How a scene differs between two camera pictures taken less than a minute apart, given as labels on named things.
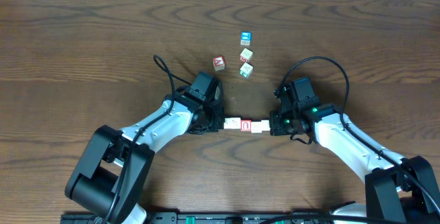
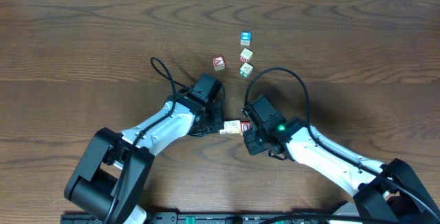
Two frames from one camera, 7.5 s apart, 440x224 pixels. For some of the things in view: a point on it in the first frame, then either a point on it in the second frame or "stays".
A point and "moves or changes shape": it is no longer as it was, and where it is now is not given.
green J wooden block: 246,69 stays
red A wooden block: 218,63 stays
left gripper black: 216,120 stays
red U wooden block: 245,125 stays
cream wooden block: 234,123 moves or changes shape
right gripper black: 276,128 → 252,146
